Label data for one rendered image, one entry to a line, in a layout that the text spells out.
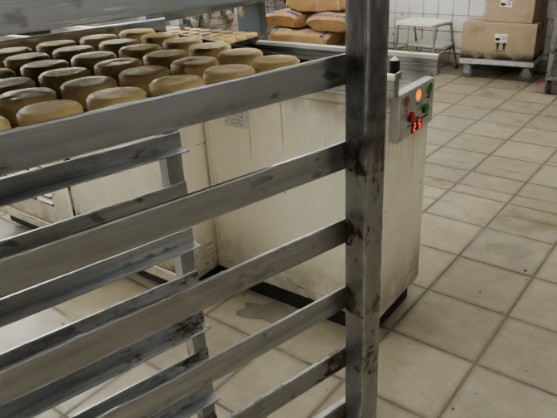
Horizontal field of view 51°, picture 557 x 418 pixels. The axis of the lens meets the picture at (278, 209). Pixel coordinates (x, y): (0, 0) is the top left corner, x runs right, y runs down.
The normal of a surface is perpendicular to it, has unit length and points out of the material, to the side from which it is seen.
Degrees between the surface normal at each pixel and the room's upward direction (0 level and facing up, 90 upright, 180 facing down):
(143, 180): 90
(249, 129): 90
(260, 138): 90
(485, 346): 0
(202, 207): 90
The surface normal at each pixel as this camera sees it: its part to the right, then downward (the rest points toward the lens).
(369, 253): 0.62, 0.31
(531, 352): -0.05, -0.90
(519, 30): -0.55, 0.33
